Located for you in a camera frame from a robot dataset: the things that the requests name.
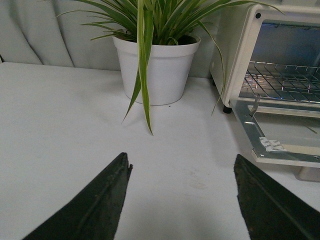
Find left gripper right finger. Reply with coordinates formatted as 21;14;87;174
233;154;320;240

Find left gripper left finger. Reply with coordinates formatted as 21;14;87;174
25;152;133;240

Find metal oven wire rack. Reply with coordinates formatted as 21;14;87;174
239;61;320;104

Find glass oven door with handle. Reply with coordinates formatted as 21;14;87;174
230;99;320;182

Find white curtain backdrop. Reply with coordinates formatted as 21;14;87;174
0;0;251;79

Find cream toaster oven body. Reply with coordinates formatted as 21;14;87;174
210;0;320;110

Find white plant pot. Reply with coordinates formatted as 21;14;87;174
112;35;201;106

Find green spider plant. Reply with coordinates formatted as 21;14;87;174
41;0;286;137

